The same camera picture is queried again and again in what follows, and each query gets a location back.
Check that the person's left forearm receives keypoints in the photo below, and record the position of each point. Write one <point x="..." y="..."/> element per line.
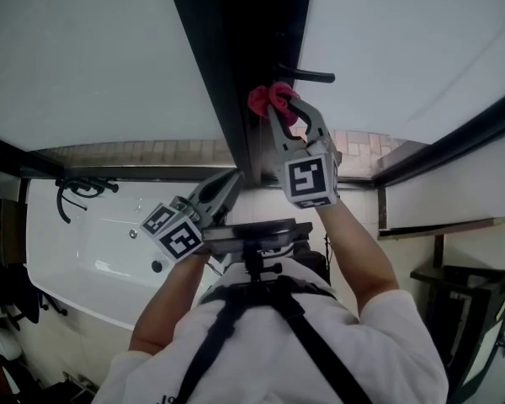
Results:
<point x="168" y="305"/>

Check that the person's right forearm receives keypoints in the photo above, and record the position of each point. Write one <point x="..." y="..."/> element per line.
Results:
<point x="357" y="259"/>

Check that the black bathtub knob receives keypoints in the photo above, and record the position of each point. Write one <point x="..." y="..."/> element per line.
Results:
<point x="156" y="265"/>

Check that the white bathtub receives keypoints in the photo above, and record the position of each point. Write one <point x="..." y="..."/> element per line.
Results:
<point x="101" y="246"/>

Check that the black framed glass window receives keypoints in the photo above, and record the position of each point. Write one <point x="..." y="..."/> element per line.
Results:
<point x="88" y="57"/>

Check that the white shirt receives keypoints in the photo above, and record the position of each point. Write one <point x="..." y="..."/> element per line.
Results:
<point x="269" y="352"/>

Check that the pink cleaning cloth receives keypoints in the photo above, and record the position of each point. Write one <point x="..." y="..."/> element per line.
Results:
<point x="261" y="99"/>

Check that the black chest harness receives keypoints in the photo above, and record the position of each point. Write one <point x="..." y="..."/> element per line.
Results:
<point x="307" y="326"/>

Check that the wooden shelf board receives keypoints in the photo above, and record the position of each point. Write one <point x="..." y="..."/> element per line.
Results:
<point x="446" y="225"/>

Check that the chrome bathtub drain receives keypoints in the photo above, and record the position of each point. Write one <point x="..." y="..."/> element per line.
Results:
<point x="132" y="234"/>

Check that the black office chair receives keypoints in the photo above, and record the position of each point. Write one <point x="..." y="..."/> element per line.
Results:
<point x="21" y="297"/>

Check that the dark metal rack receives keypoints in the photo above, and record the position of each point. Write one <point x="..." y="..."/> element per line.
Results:
<point x="76" y="387"/>

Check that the black chest-mounted phone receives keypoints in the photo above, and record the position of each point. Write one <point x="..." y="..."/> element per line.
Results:
<point x="256" y="236"/>

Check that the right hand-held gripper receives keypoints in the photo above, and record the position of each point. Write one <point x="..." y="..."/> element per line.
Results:
<point x="307" y="179"/>

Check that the black phone mount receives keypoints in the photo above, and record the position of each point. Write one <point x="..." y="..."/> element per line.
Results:
<point x="256" y="265"/>

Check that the white rounded seat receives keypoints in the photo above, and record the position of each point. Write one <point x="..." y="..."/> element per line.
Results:
<point x="2" y="343"/>

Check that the brown wooden cabinet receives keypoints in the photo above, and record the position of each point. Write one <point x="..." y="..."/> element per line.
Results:
<point x="14" y="230"/>

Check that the black metal stand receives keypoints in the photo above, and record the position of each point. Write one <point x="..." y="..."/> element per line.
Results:
<point x="458" y="305"/>

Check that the black bathtub faucet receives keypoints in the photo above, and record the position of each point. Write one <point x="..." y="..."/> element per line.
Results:
<point x="84" y="187"/>

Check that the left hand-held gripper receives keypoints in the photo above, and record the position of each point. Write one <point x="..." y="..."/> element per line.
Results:
<point x="179" y="240"/>

